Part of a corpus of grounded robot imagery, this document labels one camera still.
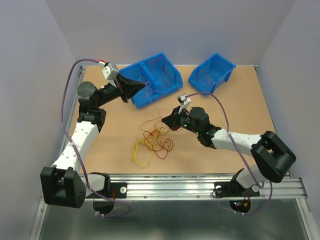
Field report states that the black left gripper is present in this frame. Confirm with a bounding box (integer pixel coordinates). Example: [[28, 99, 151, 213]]
[[95, 72, 146, 108]]

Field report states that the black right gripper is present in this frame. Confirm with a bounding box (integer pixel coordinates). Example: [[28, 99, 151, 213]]
[[160, 105, 201, 135]]

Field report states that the dark red wire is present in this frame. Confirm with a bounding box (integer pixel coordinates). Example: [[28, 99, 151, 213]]
[[146, 57, 173, 89]]

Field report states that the yellow thin wire bundle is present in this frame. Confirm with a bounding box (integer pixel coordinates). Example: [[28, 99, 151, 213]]
[[131, 128, 171, 168]]

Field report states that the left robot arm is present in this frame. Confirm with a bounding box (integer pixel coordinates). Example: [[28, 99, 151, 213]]
[[40, 74, 146, 209]]

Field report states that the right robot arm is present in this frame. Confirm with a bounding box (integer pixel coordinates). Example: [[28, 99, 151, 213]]
[[161, 107, 297, 196]]

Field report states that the blue bin middle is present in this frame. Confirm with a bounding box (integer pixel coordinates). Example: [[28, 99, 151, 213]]
[[141, 52, 183, 99]]

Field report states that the blue bin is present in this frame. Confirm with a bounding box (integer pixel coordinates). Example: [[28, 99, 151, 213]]
[[188, 53, 236, 94], [141, 52, 183, 99]]

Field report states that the blue bin right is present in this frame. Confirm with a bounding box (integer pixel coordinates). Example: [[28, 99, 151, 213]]
[[188, 53, 236, 94]]

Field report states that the metal sheet front panel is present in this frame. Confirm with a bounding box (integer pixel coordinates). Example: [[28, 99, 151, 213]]
[[39, 199, 308, 240]]

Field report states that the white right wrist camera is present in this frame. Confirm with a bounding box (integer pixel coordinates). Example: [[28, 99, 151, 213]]
[[177, 93, 191, 114]]

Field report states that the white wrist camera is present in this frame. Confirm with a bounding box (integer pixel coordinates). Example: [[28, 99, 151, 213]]
[[177, 93, 191, 114], [97, 60, 119, 81]]

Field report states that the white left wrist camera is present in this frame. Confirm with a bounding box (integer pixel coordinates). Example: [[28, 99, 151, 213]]
[[97, 60, 119, 81]]

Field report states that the aluminium left side rail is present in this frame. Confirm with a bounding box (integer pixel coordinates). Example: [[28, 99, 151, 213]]
[[57, 62, 86, 158]]

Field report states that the aluminium rail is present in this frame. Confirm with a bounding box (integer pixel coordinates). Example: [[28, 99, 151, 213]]
[[82, 174, 308, 201], [57, 62, 86, 158]]

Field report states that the aluminium front rail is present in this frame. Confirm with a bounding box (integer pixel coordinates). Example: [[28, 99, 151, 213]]
[[82, 174, 308, 201]]

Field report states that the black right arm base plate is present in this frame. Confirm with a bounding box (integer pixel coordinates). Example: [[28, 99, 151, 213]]
[[211, 181, 260, 199]]

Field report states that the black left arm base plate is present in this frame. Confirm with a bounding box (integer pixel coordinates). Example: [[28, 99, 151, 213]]
[[97, 182, 127, 200]]

